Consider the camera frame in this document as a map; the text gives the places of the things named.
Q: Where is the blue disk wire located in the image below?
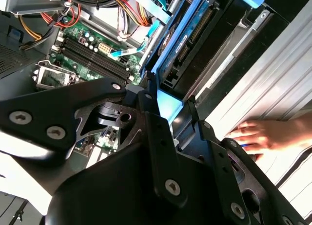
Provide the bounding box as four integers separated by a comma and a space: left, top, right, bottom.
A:
109, 0, 173, 60

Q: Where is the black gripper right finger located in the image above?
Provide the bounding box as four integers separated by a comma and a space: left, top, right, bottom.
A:
173, 95, 307, 225

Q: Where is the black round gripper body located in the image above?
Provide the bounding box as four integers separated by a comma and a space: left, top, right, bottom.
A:
46, 141, 226, 225

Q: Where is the person's bare hand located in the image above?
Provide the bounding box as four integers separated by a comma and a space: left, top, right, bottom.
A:
225, 119, 293, 160

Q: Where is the red orange yellow power wire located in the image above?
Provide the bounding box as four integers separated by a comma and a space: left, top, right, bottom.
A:
106, 0, 152, 28

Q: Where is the hard disk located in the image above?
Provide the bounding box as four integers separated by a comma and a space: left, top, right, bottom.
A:
143, 0, 266, 125

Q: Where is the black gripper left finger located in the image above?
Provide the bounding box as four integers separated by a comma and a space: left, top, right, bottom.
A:
0, 73, 189, 208

